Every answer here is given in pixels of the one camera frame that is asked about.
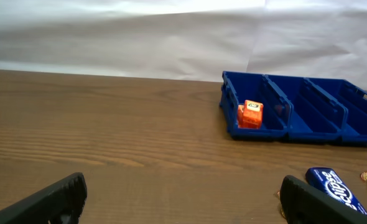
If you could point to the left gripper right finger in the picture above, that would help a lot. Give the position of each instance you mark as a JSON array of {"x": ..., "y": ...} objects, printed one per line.
[{"x": 308, "y": 205}]

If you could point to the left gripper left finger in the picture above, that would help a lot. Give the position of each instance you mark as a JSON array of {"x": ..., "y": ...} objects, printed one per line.
[{"x": 53, "y": 202}]

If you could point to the blue candy pack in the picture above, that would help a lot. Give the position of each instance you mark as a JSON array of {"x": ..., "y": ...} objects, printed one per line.
[{"x": 332, "y": 186}]

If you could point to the orange candy box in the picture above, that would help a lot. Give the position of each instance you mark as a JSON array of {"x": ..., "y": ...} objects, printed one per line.
[
  {"x": 240, "y": 116},
  {"x": 252, "y": 116}
]

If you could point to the blue tray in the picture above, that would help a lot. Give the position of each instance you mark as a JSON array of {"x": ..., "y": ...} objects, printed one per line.
[{"x": 311, "y": 124}]

